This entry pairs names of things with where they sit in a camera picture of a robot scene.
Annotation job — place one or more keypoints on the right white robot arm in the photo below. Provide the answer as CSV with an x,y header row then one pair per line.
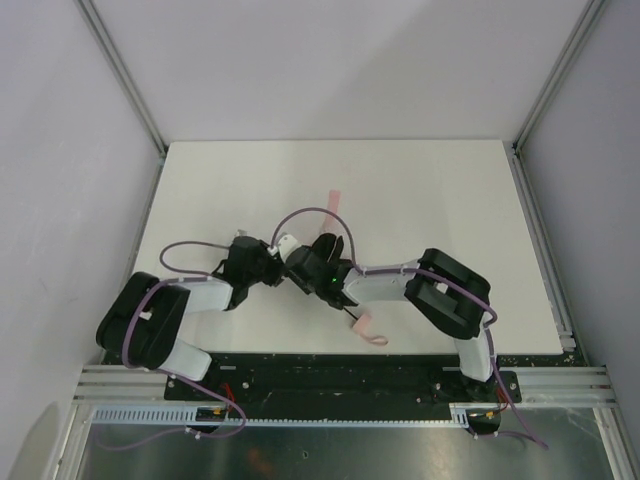
x,y
453,298

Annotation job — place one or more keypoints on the aluminium frame post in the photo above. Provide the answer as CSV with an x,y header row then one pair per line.
x,y
575,43
116,62

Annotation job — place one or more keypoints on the pink folding umbrella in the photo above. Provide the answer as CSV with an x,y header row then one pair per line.
x,y
359,321

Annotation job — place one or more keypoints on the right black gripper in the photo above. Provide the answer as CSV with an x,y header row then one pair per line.
x,y
327,248

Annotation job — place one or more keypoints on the left aluminium frame post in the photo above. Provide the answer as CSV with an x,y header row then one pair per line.
x,y
116,62

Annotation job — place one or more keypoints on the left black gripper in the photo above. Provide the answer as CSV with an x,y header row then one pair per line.
x,y
270,270

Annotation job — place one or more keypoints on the right aluminium frame post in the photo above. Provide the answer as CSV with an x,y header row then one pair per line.
x,y
575,43

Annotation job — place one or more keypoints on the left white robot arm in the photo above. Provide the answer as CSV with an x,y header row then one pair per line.
x,y
143,323

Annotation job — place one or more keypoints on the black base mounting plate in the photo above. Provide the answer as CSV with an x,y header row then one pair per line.
x,y
344,387

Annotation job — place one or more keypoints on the aluminium frame rail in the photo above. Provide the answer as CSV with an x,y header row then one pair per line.
x,y
570,381

